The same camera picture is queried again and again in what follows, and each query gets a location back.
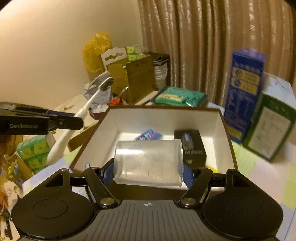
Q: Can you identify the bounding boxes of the black paper bag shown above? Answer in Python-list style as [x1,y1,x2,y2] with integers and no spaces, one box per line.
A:
[148,52,170,91]

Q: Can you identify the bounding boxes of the green tissue packs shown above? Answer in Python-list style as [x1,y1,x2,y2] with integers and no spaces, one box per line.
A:
[16,132,56,174]

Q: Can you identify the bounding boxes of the green wet wipes pack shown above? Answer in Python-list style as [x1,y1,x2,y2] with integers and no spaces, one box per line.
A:
[151,86,208,108]

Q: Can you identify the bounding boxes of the checkered tablecloth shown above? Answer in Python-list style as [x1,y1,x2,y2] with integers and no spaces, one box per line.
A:
[23,131,295,240]

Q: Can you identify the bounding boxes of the black FLYCO shaver box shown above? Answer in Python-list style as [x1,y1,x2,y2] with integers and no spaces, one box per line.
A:
[174,130,207,170]

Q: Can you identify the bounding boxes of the brown curtain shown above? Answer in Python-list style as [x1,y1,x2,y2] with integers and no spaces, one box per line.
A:
[138,1,295,105]

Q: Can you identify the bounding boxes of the clear plastic cup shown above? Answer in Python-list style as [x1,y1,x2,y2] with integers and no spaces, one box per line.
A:
[113,139,184,187]

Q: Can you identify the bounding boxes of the yellow snack packet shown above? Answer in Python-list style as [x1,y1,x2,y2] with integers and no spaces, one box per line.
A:
[206,166,219,173]

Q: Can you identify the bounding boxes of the yellow plastic bag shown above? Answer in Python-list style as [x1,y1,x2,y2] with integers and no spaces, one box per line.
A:
[82,32,113,74]

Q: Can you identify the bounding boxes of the open brown cardboard box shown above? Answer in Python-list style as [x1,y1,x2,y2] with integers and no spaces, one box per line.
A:
[101,48,156,105]

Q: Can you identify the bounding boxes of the brown cardboard box white inside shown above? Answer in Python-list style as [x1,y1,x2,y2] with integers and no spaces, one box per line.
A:
[69,105,239,200]

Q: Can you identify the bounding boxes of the blue milk carton box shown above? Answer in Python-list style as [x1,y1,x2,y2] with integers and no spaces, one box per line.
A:
[224,48,266,144]

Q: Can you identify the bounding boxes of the white toothbrush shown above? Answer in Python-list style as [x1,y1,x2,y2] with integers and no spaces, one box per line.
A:
[46,77,115,166]

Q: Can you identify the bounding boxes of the white crumpled plastic bag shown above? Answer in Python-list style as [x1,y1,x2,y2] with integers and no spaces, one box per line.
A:
[83,71,111,109]

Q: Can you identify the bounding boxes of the green white carton box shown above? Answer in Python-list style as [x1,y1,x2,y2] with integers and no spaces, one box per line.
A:
[243,73,295,162]

